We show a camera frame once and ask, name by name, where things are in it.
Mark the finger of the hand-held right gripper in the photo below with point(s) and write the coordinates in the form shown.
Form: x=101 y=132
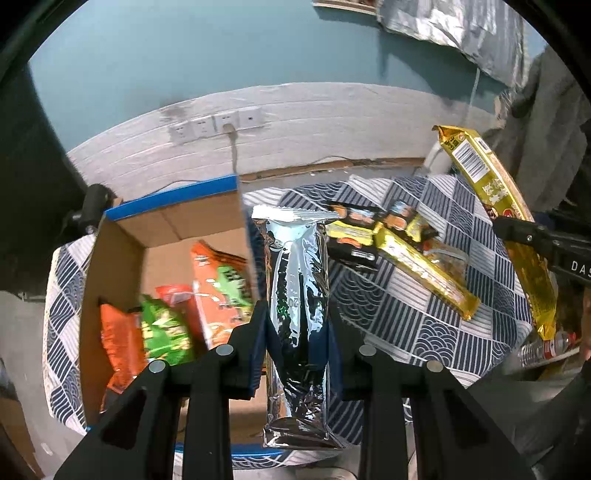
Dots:
x=521 y=235

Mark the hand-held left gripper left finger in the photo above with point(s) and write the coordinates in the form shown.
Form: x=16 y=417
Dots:
x=257 y=350

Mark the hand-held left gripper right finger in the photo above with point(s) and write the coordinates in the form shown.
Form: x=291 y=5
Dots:
x=334 y=364

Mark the large orange snack packet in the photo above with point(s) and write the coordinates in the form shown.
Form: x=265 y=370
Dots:
x=212 y=295

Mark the long gold snack packet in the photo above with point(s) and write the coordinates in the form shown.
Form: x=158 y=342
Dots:
x=429 y=277
x=485 y=170

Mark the silver foil snack packet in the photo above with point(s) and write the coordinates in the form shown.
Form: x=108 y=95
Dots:
x=295 y=286

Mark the green snack packet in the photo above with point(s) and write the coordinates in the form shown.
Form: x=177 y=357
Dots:
x=164 y=332

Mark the red snack packet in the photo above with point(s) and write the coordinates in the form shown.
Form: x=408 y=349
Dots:
x=175 y=293

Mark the blue cardboard box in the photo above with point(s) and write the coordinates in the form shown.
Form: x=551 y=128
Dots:
x=171 y=226

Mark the navy white patterned tablecloth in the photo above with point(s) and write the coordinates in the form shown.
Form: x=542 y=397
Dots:
x=406 y=337

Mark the clear bottle red label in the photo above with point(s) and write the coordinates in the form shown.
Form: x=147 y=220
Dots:
x=549 y=348

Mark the grey cloth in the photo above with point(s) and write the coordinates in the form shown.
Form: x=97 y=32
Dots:
x=554 y=129

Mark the black yellow snack packet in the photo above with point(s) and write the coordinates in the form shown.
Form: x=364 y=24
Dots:
x=351 y=240
x=406 y=221

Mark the silver foil curtain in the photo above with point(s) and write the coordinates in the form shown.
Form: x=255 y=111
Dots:
x=461 y=27

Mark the dark hanging cloth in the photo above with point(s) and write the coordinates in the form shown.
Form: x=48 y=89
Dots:
x=32 y=184

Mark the wooden window sill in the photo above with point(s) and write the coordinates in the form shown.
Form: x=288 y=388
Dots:
x=346 y=4

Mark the white wall socket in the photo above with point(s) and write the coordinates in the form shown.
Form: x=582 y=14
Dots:
x=181 y=132
x=204 y=127
x=251 y=117
x=227 y=121

